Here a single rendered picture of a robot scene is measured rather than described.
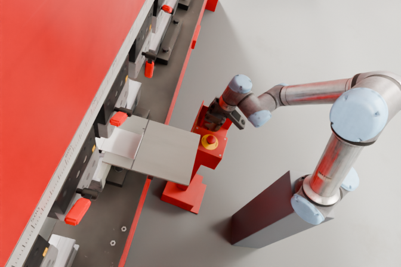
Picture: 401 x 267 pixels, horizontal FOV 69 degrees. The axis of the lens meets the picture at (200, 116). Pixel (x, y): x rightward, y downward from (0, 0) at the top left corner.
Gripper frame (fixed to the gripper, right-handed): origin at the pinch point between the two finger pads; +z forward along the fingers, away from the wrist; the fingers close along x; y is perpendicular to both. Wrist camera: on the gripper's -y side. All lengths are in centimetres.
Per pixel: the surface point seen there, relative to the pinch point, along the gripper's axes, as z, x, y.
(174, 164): -25.8, 35.2, 12.8
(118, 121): -54, 44, 29
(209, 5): 70, -182, 32
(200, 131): -4.3, 6.7, 6.2
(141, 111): -14.8, 15.8, 30.5
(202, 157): 0.4, 15.1, 0.8
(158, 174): -26, 40, 16
